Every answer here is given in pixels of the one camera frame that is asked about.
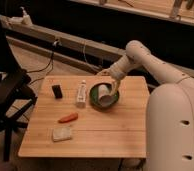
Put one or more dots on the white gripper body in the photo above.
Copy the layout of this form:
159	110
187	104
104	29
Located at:
116	72

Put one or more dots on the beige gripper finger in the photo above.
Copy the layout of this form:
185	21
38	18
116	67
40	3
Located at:
114	86
104	72

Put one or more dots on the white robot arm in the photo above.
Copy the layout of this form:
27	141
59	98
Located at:
169	111

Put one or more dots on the black eraser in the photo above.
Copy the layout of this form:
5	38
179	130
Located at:
57	91

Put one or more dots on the white cup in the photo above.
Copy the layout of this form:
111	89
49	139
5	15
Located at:
104	97

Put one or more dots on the green bowl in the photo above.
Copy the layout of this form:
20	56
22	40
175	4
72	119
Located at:
93	96

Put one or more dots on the white tube bottle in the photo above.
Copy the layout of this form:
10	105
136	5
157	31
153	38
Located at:
81	95

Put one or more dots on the orange carrot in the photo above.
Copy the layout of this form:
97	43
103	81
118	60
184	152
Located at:
68	118

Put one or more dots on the white sponge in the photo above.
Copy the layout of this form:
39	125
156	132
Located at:
61	134

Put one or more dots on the white spray bottle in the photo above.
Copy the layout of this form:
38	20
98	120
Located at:
26	17

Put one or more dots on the black chair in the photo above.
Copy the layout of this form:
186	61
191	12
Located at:
15	94

